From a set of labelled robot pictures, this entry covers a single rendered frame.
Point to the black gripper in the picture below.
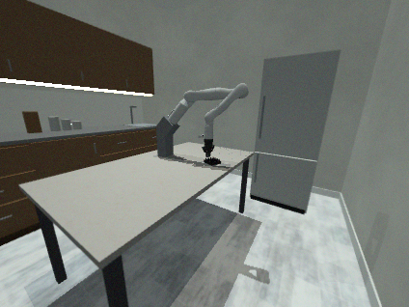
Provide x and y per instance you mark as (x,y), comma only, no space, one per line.
(208,147)

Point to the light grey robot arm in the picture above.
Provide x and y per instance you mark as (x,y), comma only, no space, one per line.
(228,96)

